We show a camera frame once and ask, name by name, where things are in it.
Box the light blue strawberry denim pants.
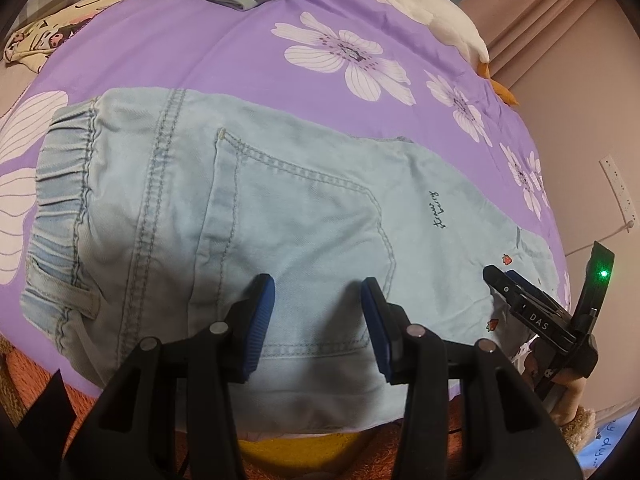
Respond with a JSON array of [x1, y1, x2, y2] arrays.
[[21, 88, 560, 436]]

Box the right hand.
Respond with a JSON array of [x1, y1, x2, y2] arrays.
[[522, 339, 587, 426]]

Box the purple floral bed sheet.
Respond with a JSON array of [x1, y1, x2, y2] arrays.
[[1, 0, 570, 396]]

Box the white goose plush toy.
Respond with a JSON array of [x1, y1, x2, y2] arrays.
[[376, 0, 518, 106]]

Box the pink curtain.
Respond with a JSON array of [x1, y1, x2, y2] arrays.
[[460, 0, 598, 88]]

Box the cream cartoon print garment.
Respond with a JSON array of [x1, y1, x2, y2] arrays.
[[3, 0, 125, 74]]

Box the white wall power strip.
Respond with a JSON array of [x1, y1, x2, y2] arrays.
[[599, 155, 639, 231]]

